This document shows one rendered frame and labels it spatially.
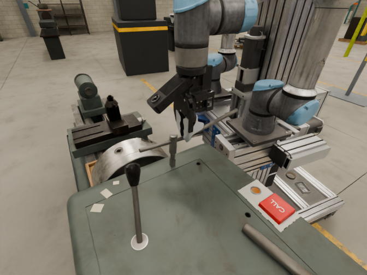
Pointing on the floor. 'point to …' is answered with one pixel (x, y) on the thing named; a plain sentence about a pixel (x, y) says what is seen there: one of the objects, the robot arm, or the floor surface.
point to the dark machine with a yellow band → (141, 37)
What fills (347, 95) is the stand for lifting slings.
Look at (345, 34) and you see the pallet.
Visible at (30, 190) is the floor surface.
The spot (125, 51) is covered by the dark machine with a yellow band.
